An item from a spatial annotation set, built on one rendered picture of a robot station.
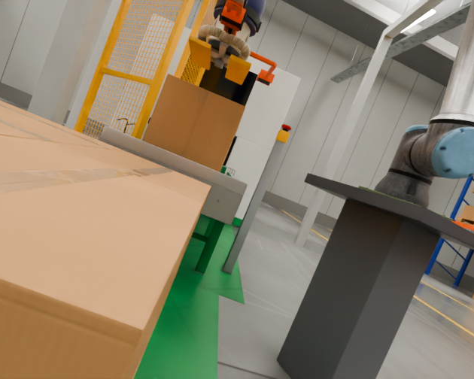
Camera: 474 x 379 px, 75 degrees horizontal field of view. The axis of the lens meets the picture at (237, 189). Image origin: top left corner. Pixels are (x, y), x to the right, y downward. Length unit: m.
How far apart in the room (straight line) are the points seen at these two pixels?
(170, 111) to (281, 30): 9.93
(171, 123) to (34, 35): 10.32
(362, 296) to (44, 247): 1.04
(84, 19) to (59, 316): 2.33
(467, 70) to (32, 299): 1.16
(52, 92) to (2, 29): 9.72
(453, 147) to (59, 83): 2.18
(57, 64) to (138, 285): 2.26
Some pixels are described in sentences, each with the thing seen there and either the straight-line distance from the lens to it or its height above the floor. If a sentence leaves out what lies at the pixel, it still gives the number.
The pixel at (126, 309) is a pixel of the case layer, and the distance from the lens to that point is 0.22.
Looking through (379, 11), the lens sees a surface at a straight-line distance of 10.28.
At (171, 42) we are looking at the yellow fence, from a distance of 2.37.
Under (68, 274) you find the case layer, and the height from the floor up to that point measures 0.54.
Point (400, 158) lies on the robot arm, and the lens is 1.28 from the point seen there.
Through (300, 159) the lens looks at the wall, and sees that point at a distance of 10.88.
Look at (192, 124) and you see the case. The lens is 1.54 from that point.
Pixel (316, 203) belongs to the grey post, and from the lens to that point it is 4.49.
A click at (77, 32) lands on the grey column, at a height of 1.08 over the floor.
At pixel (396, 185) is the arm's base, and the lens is 1.24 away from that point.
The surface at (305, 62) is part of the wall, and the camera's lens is 11.30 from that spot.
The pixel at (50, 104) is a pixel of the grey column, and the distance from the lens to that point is 2.43.
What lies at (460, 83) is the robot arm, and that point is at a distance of 1.18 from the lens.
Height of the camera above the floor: 0.65
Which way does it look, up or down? 3 degrees down
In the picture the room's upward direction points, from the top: 22 degrees clockwise
